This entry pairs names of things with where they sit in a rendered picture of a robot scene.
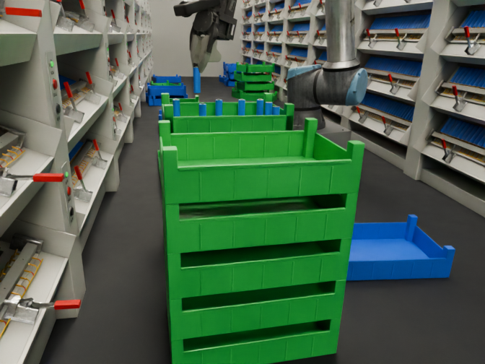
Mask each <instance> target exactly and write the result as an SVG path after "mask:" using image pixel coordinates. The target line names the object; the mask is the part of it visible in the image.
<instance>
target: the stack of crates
mask: <svg viewBox="0 0 485 364"><path fill-rule="evenodd" d="M317 127H318V120H317V119H316V118H305V128H304V131H303V130H302V131H243V132H213V133H182V134H171V133H170V121H159V137H160V168H161V184H162V215H163V231H164V247H165V279H166V295H167V317H168V328H169V338H170V357H171V364H269V363H278V362H283V361H288V360H296V359H302V358H311V357H315V356H321V355H329V354H334V353H336V350H337V344H338V334H339V328H340V323H341V313H342V308H343V302H344V291H345V286H346V277H347V271H348V265H349V256H350V249H351V238H352V235H353V229H354V219H355V214H356V207H357V197H358V192H359V182H360V177H361V172H362V161H363V155H364V143H363V142H361V141H348V142H347V148H346V149H344V148H343V147H340V146H339V145H337V144H336V143H334V142H332V141H331V140H329V139H327V138H325V137H324V136H322V135H320V134H319V133H317ZM340 194H341V195H340Z"/></svg>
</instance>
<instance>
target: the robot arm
mask: <svg viewBox="0 0 485 364"><path fill-rule="evenodd" d="M236 3H237V0H192V1H181V2H180V3H179V4H177V5H175V6H174V7H173V9H174V12H175V16H176V17H179V16H182V17H189V16H191V15H192V14H194V13H197V14H196V16H195V19H194V21H193V26H192V28H191V33H190V40H189V47H190V51H191V62H192V66H193V68H194V67H195V66H197V67H198V70H199V73H202V72H203V71H204V69H205V68H206V65H207V64H208V62H220V61H221V59H222V55H221V53H220V52H218V50H217V40H233V39H234V35H235V28H236V25H237V19H235V18H233V17H234V14H235V7H236ZM233 25H235V26H234V30H233V34H232V35H231V32H232V26H233ZM325 28H326V46H327V61H326V62H325V63H324V65H323V69H321V68H322V66H321V65H320V64H316V65H309V66H298V67H294V68H290V69H289V70H288V72H287V103H292V104H294V122H293V131H302V130H303V131H304V128H305V118H316V119H317V120H318V127H317V130H320V129H324V128H325V119H324V117H323V114H322V111H321V105H345V106H349V105H359V104H360V103H361V102H362V100H363V98H364V96H365V93H366V90H367V81H368V76H367V71H366V70H365V69H360V61H358V60H357V59H356V58H355V31H354V0H325ZM201 35H205V37H204V36H201Z"/></svg>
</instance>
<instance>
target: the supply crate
mask: <svg viewBox="0 0 485 364"><path fill-rule="evenodd" d="M161 101H162V120H163V121H170V133H171V134H182V133H213V132H243V131H293V122H294V104H292V103H285V104H284V109H282V108H280V111H279V115H267V116H265V104H266V102H272V94H271V93H264V94H263V115H262V116H257V115H256V108H257V102H245V115H244V116H239V115H238V102H222V116H215V110H216V102H207V103H205V104H206V116H199V104H200V103H180V116H174V113H173V104H172V103H170V100H169V93H161Z"/></svg>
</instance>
